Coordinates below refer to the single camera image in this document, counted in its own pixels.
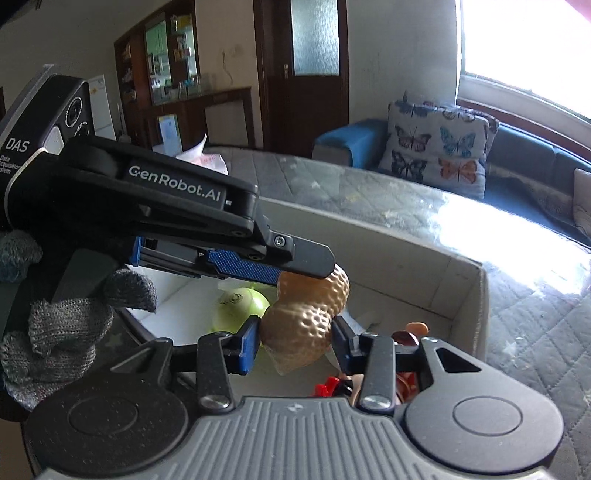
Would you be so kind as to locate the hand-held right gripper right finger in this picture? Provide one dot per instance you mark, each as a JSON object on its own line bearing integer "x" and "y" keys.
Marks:
{"x": 340, "y": 341}

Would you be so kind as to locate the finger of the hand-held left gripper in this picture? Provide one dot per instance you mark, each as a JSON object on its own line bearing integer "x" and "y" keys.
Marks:
{"x": 166, "y": 256}
{"x": 244, "y": 266}

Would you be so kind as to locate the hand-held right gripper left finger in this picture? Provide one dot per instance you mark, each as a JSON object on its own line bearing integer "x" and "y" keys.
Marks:
{"x": 247, "y": 346}

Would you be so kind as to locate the green round squeeze toy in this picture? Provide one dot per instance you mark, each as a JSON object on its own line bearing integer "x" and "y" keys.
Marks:
{"x": 240, "y": 307}

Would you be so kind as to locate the orange dimpled squeeze toy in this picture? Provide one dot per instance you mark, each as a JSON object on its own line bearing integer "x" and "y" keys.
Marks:
{"x": 300, "y": 327}

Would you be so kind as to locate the cartoon face toy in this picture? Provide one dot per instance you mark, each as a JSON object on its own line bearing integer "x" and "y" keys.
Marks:
{"x": 415, "y": 328}

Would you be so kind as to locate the grey cardboard box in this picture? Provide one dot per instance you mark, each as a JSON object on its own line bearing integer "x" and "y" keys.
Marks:
{"x": 397, "y": 267}

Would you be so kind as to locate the person's left hand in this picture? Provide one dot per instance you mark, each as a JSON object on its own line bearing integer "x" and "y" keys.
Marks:
{"x": 60, "y": 332}

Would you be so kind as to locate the green framed board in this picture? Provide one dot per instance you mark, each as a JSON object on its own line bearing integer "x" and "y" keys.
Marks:
{"x": 168, "y": 131}

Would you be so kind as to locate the white refrigerator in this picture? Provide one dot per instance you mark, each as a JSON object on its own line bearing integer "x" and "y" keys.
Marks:
{"x": 102, "y": 106}

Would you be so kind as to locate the dark wooden cabinet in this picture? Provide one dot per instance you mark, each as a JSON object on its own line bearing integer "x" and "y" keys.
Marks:
{"x": 217, "y": 110}

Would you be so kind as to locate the dark wooden door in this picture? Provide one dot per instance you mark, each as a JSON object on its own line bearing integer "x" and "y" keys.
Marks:
{"x": 281, "y": 92}

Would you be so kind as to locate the large butterfly print pillow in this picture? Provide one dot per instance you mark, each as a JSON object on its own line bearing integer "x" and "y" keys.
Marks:
{"x": 434, "y": 157}

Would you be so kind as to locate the small butterfly print pillow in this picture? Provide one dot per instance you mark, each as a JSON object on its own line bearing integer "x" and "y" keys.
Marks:
{"x": 461, "y": 110}

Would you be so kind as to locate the blue sofa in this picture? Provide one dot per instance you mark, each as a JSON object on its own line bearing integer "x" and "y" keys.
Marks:
{"x": 521, "y": 152}

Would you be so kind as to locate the white cushion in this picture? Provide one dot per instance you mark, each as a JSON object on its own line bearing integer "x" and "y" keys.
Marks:
{"x": 582, "y": 198}

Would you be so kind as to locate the window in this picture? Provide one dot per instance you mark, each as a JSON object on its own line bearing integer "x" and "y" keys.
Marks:
{"x": 526, "y": 41}

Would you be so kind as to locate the white wall outlet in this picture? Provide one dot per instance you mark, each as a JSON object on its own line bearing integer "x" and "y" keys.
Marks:
{"x": 232, "y": 51}

